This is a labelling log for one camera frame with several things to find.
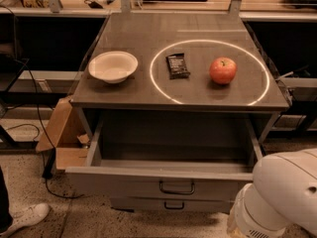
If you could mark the red apple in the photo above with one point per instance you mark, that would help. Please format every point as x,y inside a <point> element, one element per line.
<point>222,70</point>

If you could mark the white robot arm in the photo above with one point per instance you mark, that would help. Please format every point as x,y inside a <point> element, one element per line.
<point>283,192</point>

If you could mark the brown cardboard box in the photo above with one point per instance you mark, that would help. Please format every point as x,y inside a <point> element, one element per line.
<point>65,134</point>

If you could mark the grey drawer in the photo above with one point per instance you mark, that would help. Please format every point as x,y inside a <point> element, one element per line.
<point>131,155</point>
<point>129,203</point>

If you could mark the white bowl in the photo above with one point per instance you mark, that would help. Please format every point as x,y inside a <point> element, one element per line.
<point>113,67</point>

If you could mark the black top drawer handle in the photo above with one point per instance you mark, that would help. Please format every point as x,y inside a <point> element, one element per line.
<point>177,188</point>

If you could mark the white sneaker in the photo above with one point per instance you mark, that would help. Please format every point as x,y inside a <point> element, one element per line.
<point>28,217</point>

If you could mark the black snack bar wrapper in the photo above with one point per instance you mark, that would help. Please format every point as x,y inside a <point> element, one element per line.
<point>177,67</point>

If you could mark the dark trouser leg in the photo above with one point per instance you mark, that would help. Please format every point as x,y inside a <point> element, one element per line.
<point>5,217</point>

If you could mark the grey bottom drawer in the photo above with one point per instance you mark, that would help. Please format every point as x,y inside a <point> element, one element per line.
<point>129,203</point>

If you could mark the grey top drawer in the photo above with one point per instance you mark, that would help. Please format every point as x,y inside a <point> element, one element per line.
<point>131,155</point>

